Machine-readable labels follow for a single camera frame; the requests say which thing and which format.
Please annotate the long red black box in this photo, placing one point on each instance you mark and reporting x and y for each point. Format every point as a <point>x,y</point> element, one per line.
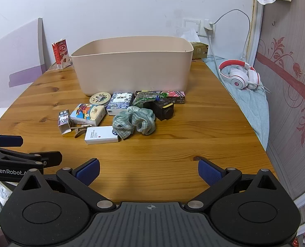
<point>177,96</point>

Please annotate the white curved frame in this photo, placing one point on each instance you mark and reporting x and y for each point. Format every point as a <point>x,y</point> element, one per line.
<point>255,30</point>

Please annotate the white wall outlet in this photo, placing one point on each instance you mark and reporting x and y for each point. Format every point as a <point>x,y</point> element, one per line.
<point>191,25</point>

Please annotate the blue white patterned tissue pack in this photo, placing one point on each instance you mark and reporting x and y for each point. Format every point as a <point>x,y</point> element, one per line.
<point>120,101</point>

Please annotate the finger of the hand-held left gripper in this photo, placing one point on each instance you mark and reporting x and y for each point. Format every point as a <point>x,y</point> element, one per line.
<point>9,140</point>
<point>48,158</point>

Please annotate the red milk carton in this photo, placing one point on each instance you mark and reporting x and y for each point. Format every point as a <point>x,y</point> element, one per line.
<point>61,54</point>

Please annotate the small black white box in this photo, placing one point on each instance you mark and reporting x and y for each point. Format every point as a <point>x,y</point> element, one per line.
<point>64,121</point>

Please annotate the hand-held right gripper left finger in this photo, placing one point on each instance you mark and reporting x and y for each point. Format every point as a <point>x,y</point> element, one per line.
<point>87,171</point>

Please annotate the green fabric scrunchie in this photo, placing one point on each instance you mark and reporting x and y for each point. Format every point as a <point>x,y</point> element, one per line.
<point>142,123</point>

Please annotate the gold tissue pack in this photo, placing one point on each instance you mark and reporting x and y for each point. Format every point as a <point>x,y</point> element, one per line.
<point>197,50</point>

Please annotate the light blue blanket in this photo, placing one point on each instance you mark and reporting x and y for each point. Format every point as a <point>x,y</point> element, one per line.
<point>253,113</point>

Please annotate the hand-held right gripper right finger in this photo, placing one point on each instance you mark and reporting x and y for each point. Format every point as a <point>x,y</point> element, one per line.
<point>209,172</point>

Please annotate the beige plastic storage bin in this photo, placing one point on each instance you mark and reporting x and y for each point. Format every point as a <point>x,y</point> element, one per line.
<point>132,69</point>

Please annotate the white red headphones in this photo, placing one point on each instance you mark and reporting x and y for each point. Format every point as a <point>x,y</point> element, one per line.
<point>238,81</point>

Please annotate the brown hair clip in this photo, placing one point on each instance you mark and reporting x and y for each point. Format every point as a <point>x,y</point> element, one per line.
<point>79,131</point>

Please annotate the green bead bag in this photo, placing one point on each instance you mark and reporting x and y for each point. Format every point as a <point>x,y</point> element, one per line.
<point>142,98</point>

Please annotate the white purple board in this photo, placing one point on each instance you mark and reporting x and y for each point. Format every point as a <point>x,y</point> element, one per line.
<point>18,56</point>

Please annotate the round illustrated tin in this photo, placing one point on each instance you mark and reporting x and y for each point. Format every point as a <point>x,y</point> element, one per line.
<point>99,98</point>

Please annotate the white wall charger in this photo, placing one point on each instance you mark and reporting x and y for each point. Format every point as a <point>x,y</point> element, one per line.
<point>208,27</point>

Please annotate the pink floral panel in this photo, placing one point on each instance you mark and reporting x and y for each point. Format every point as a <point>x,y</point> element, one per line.
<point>291,56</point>

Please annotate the black cube box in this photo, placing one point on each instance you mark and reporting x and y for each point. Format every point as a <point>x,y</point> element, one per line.
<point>162,110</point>

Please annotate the colourful cartoon tissue pack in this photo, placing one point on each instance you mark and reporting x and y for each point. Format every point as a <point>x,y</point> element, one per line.
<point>86,114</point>

